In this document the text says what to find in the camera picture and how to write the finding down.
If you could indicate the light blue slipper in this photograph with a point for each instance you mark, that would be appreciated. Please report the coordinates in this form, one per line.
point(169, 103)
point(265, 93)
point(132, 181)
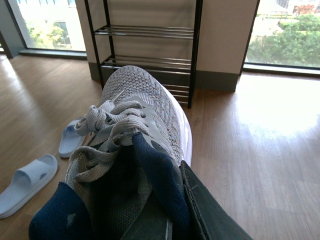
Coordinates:
point(26, 182)
point(70, 140)

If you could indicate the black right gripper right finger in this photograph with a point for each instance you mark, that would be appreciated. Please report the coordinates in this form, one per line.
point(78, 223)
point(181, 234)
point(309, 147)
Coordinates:
point(208, 220)

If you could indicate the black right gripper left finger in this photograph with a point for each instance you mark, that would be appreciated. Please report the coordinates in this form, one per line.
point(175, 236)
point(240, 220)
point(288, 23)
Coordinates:
point(151, 224)

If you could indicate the grey knit sneaker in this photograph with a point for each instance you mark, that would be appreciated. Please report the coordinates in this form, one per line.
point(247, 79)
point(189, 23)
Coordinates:
point(136, 141)

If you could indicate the black metal shoe rack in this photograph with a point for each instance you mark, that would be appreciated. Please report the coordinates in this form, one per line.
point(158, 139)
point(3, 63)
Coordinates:
point(159, 36)

